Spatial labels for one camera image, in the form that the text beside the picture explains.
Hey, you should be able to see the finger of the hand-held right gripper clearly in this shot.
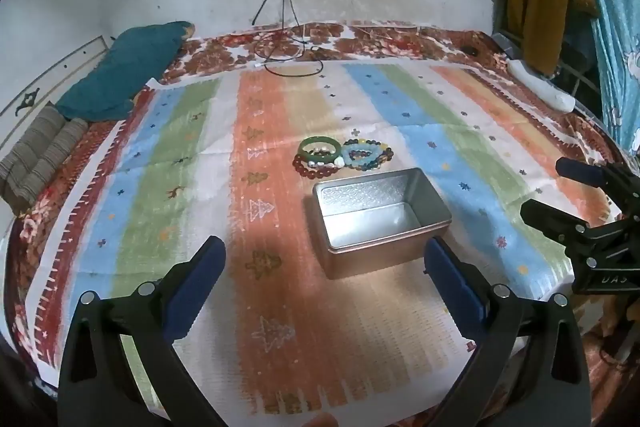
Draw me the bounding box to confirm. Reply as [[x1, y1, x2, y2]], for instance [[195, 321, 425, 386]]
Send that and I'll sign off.
[[555, 156, 640, 222], [519, 198, 609, 254]]

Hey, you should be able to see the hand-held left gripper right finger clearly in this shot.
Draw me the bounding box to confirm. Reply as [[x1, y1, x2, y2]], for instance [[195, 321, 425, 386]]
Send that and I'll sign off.
[[424, 236, 588, 427]]

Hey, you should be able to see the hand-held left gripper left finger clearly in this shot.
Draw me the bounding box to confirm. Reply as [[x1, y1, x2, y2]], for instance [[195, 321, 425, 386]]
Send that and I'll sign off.
[[57, 235, 228, 427]]

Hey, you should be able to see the silver metal tin box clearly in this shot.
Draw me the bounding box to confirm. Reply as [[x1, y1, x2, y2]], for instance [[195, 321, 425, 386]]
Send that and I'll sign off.
[[312, 167, 453, 280]]

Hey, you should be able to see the black yellow bead bracelet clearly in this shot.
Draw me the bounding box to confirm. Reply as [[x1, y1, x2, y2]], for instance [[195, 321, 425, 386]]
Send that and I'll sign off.
[[342, 137, 397, 172]]

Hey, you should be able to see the red bead bracelet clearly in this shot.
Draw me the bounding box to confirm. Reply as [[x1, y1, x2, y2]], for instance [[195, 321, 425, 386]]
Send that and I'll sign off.
[[292, 154, 342, 180]]

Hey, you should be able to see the light blue bead bracelet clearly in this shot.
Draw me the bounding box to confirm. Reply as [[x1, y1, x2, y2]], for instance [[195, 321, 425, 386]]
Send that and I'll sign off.
[[344, 144, 377, 170]]

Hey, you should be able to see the pearl bead bracelet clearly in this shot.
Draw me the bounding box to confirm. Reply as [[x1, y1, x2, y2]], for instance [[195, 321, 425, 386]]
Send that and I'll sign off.
[[305, 147, 347, 168]]

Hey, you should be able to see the green jade bangle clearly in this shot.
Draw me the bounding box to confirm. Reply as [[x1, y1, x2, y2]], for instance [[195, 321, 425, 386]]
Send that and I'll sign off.
[[297, 135, 341, 162]]

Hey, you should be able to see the white rolled cloth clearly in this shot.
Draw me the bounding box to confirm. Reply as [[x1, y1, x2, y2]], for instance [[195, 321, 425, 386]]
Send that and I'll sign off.
[[507, 58, 577, 112]]

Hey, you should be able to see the colourful striped mat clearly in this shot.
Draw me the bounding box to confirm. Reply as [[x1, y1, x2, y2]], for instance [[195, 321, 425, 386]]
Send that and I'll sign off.
[[25, 62, 608, 418]]

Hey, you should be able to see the teal printed curtain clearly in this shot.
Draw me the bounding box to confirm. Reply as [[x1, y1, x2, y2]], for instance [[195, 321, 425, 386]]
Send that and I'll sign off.
[[560, 0, 640, 158]]

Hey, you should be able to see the brown striped cushion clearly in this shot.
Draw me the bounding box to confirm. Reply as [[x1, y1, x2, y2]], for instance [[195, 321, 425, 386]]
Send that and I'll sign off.
[[0, 104, 89, 214]]

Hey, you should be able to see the teal pillow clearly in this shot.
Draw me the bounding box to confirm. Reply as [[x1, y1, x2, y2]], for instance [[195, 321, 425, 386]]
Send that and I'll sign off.
[[55, 21, 196, 122]]

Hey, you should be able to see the white ornamented headboard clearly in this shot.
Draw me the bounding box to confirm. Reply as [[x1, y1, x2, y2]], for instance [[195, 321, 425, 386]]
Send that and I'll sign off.
[[0, 34, 113, 134]]

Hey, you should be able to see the red floral blanket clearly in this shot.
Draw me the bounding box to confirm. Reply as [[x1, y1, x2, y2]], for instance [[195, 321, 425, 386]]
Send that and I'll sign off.
[[0, 21, 640, 427]]

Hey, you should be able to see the metal rack frame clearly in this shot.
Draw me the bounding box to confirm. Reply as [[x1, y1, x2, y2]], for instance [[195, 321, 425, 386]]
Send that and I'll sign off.
[[562, 57, 601, 105]]

